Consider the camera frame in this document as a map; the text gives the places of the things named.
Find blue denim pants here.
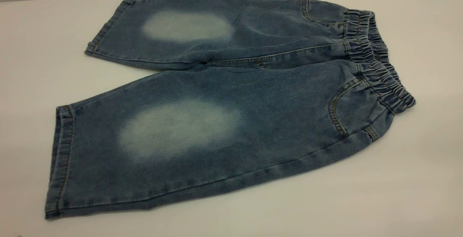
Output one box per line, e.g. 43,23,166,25
44,0,416,220

